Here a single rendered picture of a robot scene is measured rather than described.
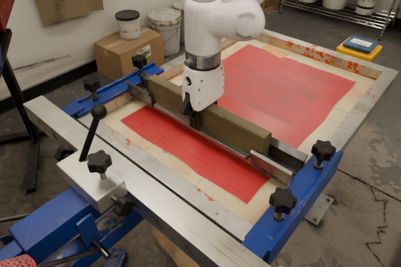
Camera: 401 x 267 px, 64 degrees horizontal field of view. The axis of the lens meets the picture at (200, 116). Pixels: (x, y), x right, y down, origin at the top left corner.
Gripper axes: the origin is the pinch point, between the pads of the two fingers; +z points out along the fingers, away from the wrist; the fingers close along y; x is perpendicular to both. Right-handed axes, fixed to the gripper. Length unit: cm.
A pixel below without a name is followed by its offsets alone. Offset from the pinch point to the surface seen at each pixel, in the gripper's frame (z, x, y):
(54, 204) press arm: -2.6, 1.3, -37.2
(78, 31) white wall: 62, 200, 77
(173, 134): 5.9, 5.5, -4.8
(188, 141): 5.9, 1.0, -4.1
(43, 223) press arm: -2.6, -0.8, -40.3
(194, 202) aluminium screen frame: 2.4, -14.0, -18.6
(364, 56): 6, -16, 70
